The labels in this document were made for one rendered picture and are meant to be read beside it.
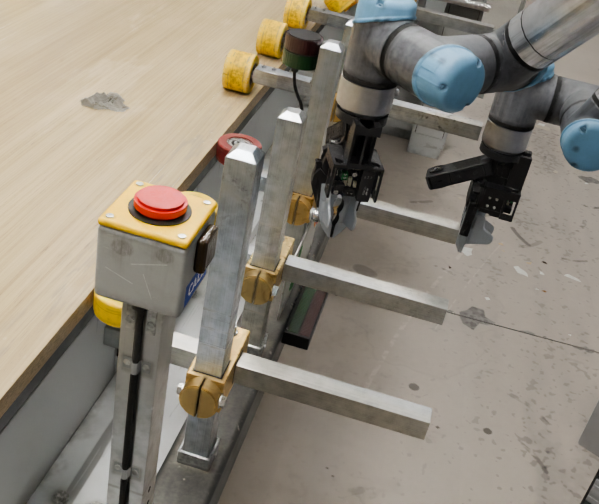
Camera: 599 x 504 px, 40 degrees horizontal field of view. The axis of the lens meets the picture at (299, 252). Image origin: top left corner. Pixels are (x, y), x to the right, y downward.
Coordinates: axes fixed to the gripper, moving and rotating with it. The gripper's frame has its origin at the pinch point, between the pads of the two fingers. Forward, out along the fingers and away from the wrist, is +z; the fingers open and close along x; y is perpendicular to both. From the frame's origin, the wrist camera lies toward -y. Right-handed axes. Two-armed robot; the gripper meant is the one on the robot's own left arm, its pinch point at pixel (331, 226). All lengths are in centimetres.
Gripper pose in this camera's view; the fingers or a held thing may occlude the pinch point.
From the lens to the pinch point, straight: 123.9
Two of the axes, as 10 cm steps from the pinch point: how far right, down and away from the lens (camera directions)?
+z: -1.8, 8.3, 5.3
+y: 1.1, 5.5, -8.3
